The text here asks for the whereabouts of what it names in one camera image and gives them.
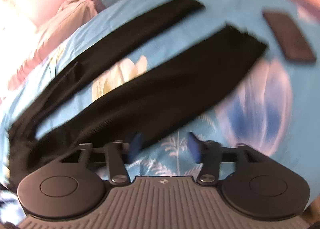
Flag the blue floral bed sheet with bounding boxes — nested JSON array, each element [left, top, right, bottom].
[[1, 0, 319, 200]]

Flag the grey pink pillow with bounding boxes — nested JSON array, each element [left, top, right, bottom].
[[5, 0, 98, 91]]

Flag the dark smartphone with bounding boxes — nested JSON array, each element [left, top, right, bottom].
[[263, 10, 317, 64]]

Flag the black knit pants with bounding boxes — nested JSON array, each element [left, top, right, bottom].
[[8, 0, 266, 191]]

